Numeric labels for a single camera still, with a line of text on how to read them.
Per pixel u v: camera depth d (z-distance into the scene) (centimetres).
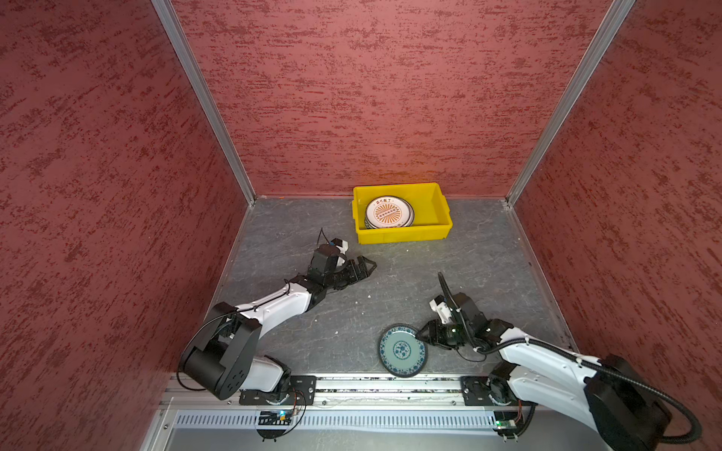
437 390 76
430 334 76
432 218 116
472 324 66
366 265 78
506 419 71
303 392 73
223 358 42
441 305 80
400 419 71
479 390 74
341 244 83
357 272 77
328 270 69
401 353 81
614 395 42
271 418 72
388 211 110
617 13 71
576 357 47
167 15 71
